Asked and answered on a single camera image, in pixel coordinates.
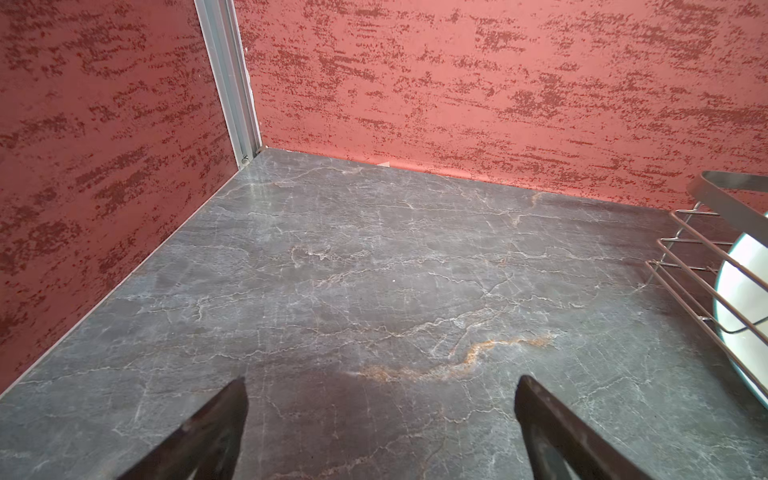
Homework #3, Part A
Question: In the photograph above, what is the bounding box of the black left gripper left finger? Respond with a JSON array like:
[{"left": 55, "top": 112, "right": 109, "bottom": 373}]
[{"left": 120, "top": 377, "right": 249, "bottom": 479}]

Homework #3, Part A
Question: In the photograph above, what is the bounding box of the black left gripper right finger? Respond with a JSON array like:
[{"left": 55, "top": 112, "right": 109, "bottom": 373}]
[{"left": 514, "top": 375, "right": 649, "bottom": 479}]

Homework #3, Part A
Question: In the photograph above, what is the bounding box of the brown rimmed cream plate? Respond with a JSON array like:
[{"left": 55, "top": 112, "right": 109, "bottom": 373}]
[{"left": 713, "top": 261, "right": 767, "bottom": 406}]

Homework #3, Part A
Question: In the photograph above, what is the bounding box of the metal wire dish rack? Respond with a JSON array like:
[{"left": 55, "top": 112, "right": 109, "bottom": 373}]
[{"left": 645, "top": 171, "right": 767, "bottom": 397}]

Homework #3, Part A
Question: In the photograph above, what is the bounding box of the aluminium left corner post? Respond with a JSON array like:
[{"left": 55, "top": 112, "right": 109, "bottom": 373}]
[{"left": 194, "top": 0, "right": 263, "bottom": 169}]

